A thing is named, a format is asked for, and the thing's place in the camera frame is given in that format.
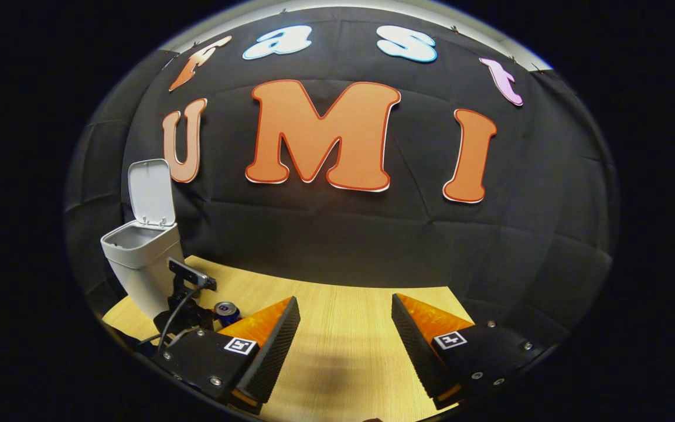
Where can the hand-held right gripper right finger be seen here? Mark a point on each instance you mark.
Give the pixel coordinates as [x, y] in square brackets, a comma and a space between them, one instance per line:
[416, 351]

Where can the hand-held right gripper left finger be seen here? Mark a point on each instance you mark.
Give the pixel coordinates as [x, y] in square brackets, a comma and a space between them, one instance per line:
[276, 349]

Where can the blue pop can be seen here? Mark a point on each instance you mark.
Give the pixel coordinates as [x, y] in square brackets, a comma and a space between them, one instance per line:
[226, 310]

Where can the white desktop garbage bin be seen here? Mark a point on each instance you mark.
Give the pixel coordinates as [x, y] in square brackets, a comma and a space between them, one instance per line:
[138, 264]

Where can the wooden desktop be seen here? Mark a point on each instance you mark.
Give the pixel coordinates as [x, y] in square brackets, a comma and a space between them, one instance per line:
[343, 328]

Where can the black backdrop cloth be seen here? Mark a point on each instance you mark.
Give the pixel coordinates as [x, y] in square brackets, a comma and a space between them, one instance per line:
[343, 234]

